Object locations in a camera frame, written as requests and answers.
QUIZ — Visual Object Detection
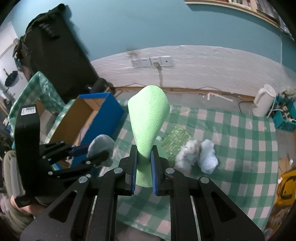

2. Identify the grey power cable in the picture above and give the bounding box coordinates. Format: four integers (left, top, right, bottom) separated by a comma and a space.
154, 62, 165, 90

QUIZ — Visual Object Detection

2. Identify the blue cardboard box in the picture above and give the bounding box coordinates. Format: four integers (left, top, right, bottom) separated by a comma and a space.
45, 92, 125, 146

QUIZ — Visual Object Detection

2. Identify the black dumbbell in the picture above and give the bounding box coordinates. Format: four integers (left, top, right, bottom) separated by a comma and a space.
86, 78, 115, 94

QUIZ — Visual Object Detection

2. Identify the person left hand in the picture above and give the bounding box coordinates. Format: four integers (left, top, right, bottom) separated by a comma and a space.
10, 196, 46, 217

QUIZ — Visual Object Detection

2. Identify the black cabinet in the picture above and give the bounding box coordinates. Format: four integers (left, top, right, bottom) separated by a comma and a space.
13, 4, 100, 103

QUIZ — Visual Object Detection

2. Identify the grey blue sock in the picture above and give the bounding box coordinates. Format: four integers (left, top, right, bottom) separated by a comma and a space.
87, 134, 115, 167

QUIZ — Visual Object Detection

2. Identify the green checkered cloth on left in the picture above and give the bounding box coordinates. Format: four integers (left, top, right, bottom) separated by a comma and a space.
8, 71, 65, 132

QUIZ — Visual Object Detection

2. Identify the patterned white cloth bundle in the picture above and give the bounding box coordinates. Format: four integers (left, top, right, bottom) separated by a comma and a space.
175, 140, 200, 174

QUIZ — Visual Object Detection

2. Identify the green glittery scrub cloth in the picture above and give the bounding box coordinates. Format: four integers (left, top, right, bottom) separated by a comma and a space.
161, 126, 193, 162

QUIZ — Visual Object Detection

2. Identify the wooden wall shelf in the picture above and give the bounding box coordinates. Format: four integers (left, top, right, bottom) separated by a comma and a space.
184, 0, 287, 31

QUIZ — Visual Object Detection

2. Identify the green checkered tablecloth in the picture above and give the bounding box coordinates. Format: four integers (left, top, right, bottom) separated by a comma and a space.
43, 99, 280, 240

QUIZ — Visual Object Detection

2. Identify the light green foam sheet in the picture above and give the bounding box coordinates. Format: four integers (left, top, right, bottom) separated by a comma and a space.
128, 85, 170, 187

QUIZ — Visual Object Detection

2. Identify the white electric kettle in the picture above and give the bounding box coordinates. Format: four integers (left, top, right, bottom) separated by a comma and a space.
252, 84, 276, 117

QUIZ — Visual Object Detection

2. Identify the white wall socket strip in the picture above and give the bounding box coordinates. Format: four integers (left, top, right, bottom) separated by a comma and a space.
131, 56, 174, 68

